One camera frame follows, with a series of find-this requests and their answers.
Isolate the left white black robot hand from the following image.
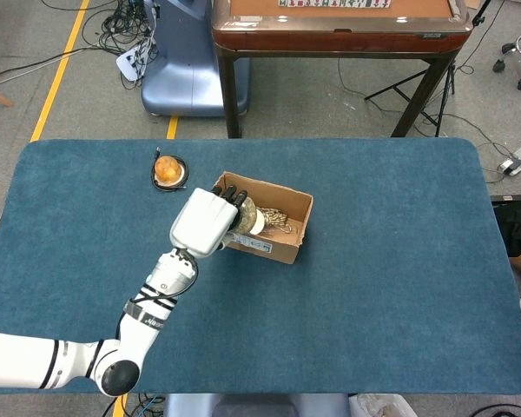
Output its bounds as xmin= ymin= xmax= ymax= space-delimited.
xmin=168 ymin=185 xmax=249 ymax=258

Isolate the glass jar with black lid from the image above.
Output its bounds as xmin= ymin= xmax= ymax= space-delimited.
xmin=232 ymin=197 xmax=258 ymax=235

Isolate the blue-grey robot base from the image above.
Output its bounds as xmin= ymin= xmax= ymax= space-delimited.
xmin=140 ymin=0 xmax=251 ymax=117

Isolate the open cardboard box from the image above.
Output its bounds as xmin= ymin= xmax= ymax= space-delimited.
xmin=211 ymin=170 xmax=314 ymax=265

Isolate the white floor power strip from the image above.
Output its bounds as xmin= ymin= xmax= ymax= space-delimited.
xmin=498 ymin=145 xmax=521 ymax=177

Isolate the blue felt table mat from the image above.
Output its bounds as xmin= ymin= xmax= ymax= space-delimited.
xmin=0 ymin=137 xmax=521 ymax=395

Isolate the white power strip with plugs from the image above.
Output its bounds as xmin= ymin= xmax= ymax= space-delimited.
xmin=115 ymin=45 xmax=151 ymax=83

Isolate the white plastic bag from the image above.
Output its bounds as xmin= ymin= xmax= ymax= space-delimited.
xmin=349 ymin=393 xmax=418 ymax=417

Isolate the grey-blue robot torso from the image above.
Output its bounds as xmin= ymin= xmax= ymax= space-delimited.
xmin=162 ymin=393 xmax=353 ymax=417

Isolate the brown mahjong table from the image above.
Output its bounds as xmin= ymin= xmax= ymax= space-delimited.
xmin=211 ymin=0 xmax=474 ymax=139

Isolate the black tripod stand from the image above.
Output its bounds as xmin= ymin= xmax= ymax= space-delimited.
xmin=364 ymin=0 xmax=496 ymax=138

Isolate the face-up mahjong tile row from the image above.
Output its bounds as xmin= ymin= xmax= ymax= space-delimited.
xmin=278 ymin=0 xmax=392 ymax=9

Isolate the black coiled cable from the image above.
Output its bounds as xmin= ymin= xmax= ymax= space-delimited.
xmin=150 ymin=147 xmax=189 ymax=193

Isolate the beige braided rope bundle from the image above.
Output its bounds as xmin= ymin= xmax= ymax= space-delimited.
xmin=260 ymin=207 xmax=296 ymax=235

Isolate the tangle of black cables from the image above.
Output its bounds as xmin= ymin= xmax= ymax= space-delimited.
xmin=80 ymin=0 xmax=158 ymax=90

